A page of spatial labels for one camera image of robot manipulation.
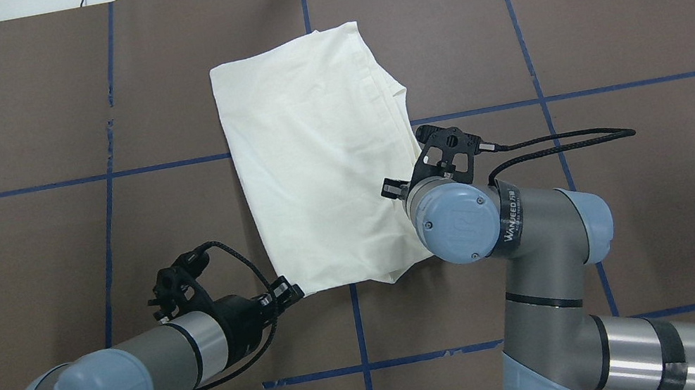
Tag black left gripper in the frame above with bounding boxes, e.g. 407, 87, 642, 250
213, 276, 305, 367

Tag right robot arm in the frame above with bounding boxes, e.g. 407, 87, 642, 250
382, 175, 695, 390

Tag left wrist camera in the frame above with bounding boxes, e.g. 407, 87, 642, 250
147, 246, 215, 325

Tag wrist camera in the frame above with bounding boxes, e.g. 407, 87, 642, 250
414, 124, 497, 184
147, 246, 215, 325

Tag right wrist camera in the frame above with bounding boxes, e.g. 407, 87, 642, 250
414, 124, 497, 184

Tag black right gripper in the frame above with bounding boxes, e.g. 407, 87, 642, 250
380, 166, 438, 201

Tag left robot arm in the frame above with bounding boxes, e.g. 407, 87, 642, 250
25, 276, 305, 390

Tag cream long-sleeve cat shirt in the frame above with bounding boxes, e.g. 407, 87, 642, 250
209, 21, 430, 294

